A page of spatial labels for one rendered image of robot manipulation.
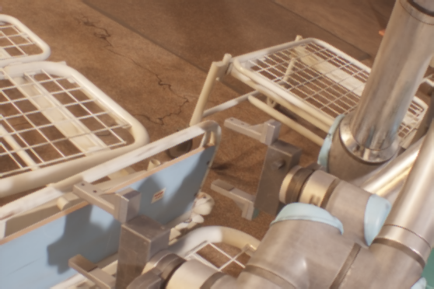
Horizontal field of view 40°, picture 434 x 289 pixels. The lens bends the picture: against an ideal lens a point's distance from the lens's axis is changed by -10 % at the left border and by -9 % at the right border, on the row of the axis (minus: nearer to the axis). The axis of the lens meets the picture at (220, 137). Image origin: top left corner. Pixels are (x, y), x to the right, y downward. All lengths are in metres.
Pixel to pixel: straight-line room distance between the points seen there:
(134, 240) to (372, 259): 0.31
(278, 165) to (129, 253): 0.39
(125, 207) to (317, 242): 0.25
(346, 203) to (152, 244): 0.42
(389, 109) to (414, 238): 0.53
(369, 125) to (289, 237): 0.60
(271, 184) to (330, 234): 0.38
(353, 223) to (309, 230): 0.32
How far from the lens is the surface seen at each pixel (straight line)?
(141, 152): 1.19
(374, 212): 1.13
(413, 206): 0.86
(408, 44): 1.19
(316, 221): 0.83
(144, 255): 0.85
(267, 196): 1.21
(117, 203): 0.86
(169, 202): 1.41
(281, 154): 1.17
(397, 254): 0.83
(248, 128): 1.21
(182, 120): 3.07
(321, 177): 1.16
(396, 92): 1.29
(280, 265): 0.81
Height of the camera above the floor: 1.39
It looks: 27 degrees down
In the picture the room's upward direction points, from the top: 22 degrees clockwise
